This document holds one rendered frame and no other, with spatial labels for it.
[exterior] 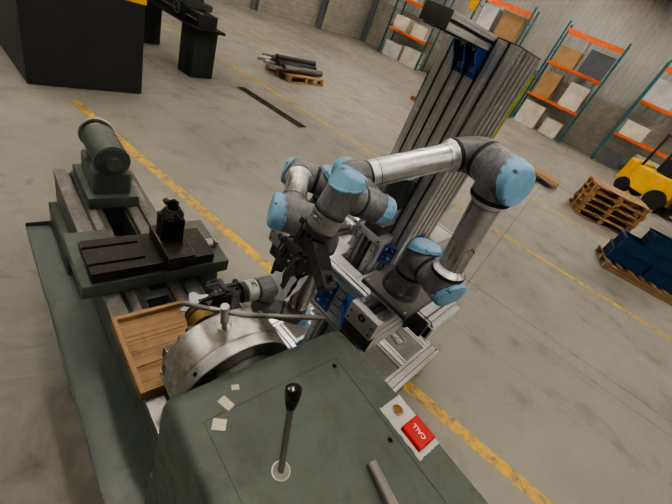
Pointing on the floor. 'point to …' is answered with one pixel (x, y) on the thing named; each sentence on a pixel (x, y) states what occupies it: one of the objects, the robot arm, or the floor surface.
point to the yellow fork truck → (649, 182)
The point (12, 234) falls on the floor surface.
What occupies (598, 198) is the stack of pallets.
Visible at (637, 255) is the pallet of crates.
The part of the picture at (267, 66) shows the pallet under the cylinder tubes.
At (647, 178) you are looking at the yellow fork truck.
